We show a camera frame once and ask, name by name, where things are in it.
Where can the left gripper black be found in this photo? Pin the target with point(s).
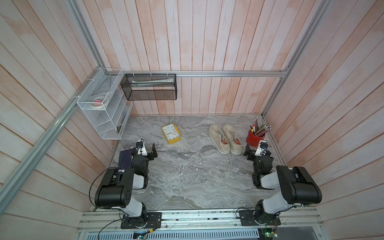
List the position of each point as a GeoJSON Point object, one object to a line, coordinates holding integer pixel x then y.
{"type": "Point", "coordinates": [151, 154]}

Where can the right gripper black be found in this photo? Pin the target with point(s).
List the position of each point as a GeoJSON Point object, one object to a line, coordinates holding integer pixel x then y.
{"type": "Point", "coordinates": [249, 153]}

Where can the beige sneaker one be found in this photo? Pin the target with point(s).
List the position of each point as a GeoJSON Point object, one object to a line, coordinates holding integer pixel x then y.
{"type": "Point", "coordinates": [236, 147]}
{"type": "Point", "coordinates": [219, 139]}

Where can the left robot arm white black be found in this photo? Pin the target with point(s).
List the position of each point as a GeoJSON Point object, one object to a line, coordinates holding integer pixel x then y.
{"type": "Point", "coordinates": [116, 187]}

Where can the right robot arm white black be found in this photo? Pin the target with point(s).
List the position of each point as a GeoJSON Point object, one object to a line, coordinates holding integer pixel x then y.
{"type": "Point", "coordinates": [295, 187]}

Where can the red pencil cup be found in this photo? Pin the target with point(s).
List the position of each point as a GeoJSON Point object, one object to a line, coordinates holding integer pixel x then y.
{"type": "Point", "coordinates": [253, 140]}

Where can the dark blue book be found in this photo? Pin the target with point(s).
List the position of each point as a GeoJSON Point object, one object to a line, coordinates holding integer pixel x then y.
{"type": "Point", "coordinates": [125, 159]}

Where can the coloured pencils bunch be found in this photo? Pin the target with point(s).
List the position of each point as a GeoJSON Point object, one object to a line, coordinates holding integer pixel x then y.
{"type": "Point", "coordinates": [260, 129]}

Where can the tape roll on shelf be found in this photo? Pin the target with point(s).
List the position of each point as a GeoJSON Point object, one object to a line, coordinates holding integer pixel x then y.
{"type": "Point", "coordinates": [97, 102]}

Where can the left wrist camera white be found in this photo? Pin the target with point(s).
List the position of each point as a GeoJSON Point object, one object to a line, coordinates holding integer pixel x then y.
{"type": "Point", "coordinates": [140, 148]}

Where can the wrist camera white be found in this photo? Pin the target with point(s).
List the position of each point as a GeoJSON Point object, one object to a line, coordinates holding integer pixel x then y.
{"type": "Point", "coordinates": [140, 148]}
{"type": "Point", "coordinates": [260, 149]}

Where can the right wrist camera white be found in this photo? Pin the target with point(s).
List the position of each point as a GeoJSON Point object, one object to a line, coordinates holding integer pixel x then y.
{"type": "Point", "coordinates": [260, 149]}

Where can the white wire wall shelf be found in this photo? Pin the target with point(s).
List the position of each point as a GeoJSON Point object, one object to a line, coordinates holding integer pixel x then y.
{"type": "Point", "coordinates": [110, 121]}

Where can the black mesh wall basket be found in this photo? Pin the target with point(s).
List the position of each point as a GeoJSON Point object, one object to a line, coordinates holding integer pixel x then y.
{"type": "Point", "coordinates": [150, 87]}

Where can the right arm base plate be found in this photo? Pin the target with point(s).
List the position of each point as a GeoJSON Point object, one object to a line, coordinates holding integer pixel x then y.
{"type": "Point", "coordinates": [257, 218]}

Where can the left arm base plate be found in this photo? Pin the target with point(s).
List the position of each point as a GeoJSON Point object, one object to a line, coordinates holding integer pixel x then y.
{"type": "Point", "coordinates": [149, 221]}

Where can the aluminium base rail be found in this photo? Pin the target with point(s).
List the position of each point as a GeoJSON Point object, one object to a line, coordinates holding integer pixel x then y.
{"type": "Point", "coordinates": [109, 220]}

